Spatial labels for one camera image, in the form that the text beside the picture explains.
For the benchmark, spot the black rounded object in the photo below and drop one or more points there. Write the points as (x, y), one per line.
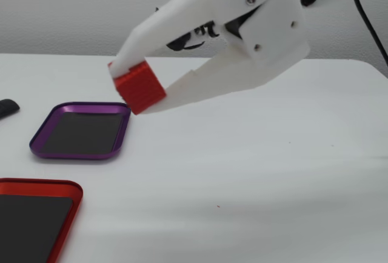
(7, 107)

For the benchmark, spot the purple metal tray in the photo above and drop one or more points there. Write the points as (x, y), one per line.
(121, 129)

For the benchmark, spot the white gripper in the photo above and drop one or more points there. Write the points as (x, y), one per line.
(274, 40)

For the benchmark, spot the red textured block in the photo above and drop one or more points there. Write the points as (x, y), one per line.
(141, 88)

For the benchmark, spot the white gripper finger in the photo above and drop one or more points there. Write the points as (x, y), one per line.
(182, 11)

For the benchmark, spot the red metal tray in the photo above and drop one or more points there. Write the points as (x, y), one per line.
(75, 196)

